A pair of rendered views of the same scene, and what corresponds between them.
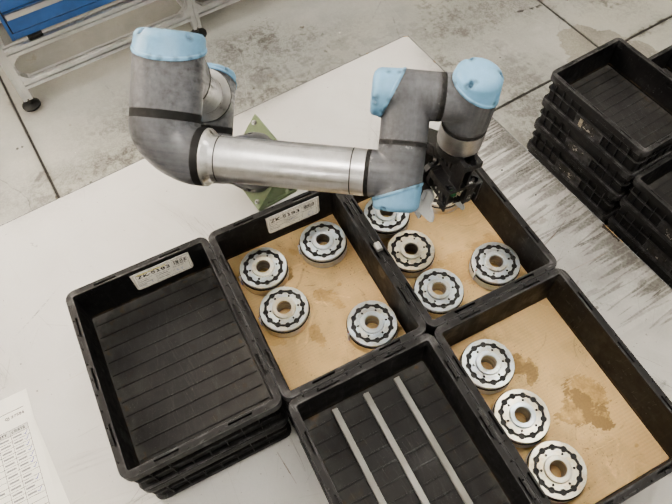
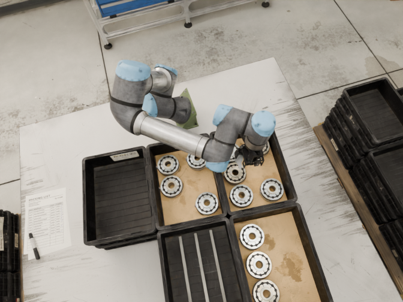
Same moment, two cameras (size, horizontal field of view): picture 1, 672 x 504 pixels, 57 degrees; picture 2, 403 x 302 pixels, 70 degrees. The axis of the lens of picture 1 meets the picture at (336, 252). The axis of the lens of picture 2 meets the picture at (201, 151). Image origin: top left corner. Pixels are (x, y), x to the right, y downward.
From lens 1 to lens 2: 0.31 m
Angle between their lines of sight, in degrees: 11
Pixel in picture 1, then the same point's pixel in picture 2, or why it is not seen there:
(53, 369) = (77, 181)
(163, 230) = not seen: hidden behind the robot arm
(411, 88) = (231, 119)
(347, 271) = (204, 174)
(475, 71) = (262, 118)
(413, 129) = (228, 137)
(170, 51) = (130, 76)
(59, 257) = (91, 132)
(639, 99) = (387, 111)
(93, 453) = not seen: hidden behind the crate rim
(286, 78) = (222, 56)
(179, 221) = not seen: hidden behind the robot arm
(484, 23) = (328, 45)
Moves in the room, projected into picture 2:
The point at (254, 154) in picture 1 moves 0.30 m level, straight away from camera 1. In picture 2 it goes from (158, 129) to (165, 62)
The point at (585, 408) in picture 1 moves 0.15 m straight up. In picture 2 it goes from (290, 268) to (300, 266)
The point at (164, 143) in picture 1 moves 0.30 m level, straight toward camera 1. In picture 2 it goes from (121, 115) to (125, 198)
